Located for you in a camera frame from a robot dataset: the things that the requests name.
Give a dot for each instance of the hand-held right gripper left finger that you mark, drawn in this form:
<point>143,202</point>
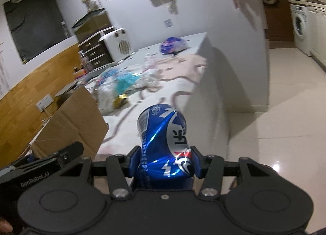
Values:
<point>135,160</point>

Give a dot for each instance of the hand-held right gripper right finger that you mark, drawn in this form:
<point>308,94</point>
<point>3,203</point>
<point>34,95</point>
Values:
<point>195,160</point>

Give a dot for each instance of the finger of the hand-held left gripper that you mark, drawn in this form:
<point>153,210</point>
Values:
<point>68,149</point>

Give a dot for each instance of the crushed blue drink can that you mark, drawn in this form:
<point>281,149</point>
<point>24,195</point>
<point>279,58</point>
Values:
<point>163,143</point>

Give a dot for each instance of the white plastic bag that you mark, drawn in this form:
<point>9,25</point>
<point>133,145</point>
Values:
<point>107,95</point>

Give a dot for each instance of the blue plastic snack packet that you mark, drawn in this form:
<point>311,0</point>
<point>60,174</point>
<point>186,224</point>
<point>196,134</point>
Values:
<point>126,82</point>

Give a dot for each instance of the person's left hand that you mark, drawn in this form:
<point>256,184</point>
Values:
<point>4,227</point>

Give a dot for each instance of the brown cardboard box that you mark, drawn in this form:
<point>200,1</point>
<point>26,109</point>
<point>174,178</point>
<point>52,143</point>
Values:
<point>73,120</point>

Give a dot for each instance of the gold foil wrapper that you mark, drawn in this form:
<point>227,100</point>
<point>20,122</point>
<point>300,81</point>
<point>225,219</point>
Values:
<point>121,101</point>

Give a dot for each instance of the dark drawer cabinet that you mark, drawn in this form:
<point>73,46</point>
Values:
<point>95,51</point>

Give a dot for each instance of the purple blue plastic bag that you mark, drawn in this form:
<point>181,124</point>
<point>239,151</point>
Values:
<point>173,45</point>

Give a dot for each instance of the white space heater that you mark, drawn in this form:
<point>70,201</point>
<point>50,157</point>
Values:
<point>118,44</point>

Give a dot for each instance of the dried flower bunch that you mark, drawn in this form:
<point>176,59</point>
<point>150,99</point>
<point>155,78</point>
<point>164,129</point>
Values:
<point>89,0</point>

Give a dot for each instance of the white washing machine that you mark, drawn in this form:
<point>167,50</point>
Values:
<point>300,28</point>

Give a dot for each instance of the white kitchen cabinet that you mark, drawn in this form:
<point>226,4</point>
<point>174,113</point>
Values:
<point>318,34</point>

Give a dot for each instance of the wall socket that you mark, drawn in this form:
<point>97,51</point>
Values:
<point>44,102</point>

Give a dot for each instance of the black wall panel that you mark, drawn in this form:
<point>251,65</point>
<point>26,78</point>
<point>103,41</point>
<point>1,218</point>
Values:
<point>35,23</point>

